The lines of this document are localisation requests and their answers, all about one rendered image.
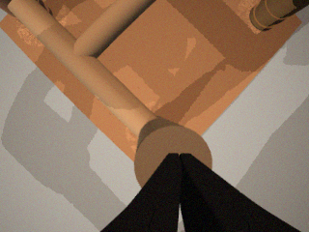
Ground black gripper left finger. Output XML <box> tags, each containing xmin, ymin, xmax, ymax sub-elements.
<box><xmin>100</xmin><ymin>153</ymin><xmax>183</xmax><ymax>232</ymax></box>

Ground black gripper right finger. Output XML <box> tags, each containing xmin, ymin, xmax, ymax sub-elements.
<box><xmin>180</xmin><ymin>153</ymin><xmax>301</xmax><ymax>232</ymax></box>

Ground orange-brown wooden stool seat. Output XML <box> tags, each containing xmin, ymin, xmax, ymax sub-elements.
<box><xmin>0</xmin><ymin>0</ymin><xmax>302</xmax><ymax>162</ymax></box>

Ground tan wooden stool legs with crossbar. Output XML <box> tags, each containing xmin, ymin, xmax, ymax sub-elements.
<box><xmin>0</xmin><ymin>0</ymin><xmax>309</xmax><ymax>188</ymax></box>

